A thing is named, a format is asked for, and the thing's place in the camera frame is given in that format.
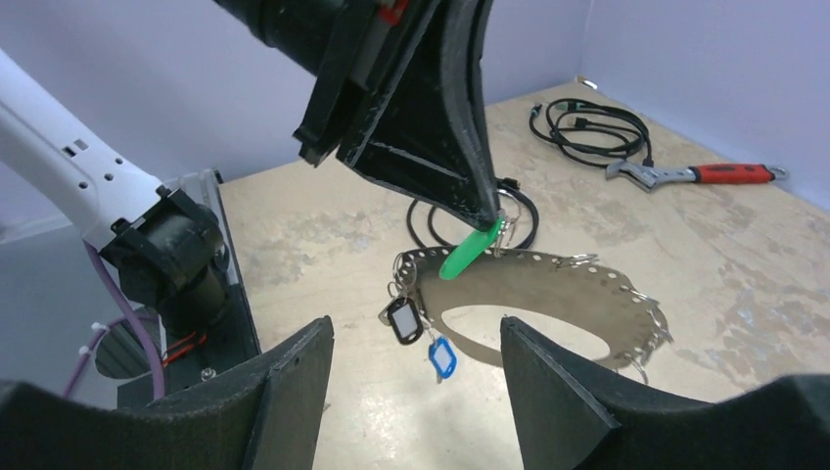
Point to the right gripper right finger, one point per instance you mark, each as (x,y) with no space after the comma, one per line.
(571,413)

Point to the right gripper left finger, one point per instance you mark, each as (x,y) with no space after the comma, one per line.
(262,414)

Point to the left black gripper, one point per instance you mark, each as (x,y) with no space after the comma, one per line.
(398,98)

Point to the small green key tag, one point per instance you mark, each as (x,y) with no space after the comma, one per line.
(473,246)

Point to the blue key tag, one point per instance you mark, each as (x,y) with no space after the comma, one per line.
(442,357)

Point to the black key tag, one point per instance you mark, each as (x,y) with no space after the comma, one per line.
(402,316)

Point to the red handled adjustable wrench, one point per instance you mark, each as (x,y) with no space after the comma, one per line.
(649,178)

